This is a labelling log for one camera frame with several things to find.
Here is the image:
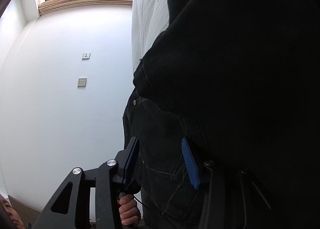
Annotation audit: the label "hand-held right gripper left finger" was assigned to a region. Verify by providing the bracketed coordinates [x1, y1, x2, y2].
[32, 136, 140, 229]

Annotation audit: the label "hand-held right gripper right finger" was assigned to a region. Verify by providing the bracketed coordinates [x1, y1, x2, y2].
[181, 137, 273, 229]

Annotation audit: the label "black pants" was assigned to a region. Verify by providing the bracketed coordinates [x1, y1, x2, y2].
[122, 0, 320, 229]

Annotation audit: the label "person's left hand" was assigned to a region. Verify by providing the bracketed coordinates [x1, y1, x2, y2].
[118, 196, 142, 226]

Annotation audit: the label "person's head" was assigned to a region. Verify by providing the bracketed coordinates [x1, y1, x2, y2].
[0, 194, 25, 229]

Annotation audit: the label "beige curtain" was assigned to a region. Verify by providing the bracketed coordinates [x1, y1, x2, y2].
[37, 0, 134, 17]

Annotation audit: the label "black cable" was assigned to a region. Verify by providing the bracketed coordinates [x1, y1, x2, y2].
[132, 194, 150, 209]

